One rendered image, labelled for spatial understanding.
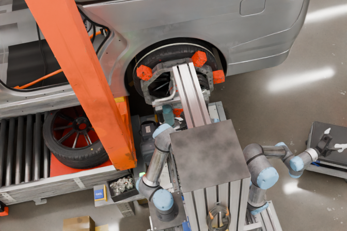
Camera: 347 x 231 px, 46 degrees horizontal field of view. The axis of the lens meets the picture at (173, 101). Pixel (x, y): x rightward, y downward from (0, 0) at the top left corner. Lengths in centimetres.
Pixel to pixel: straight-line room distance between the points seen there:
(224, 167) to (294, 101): 267
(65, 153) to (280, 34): 191
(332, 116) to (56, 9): 291
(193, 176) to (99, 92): 101
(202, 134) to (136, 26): 130
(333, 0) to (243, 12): 239
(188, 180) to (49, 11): 94
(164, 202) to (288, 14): 150
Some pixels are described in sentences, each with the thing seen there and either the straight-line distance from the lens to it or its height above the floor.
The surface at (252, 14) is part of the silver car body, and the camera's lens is 285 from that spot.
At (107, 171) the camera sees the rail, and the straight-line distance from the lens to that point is 343.
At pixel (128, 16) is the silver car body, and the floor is 158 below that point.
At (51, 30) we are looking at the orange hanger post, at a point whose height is 209.
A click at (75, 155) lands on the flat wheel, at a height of 50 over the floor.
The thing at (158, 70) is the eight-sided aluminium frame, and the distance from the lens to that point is 293.
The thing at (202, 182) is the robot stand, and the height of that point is 203.
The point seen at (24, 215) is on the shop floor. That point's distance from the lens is 396.
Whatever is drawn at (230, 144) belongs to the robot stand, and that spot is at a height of 203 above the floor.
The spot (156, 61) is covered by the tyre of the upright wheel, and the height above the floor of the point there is 112.
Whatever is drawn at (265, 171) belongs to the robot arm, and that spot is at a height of 146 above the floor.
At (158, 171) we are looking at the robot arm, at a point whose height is 115.
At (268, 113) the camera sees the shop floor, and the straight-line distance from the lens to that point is 401.
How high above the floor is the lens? 341
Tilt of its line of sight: 56 degrees down
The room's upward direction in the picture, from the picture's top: 11 degrees counter-clockwise
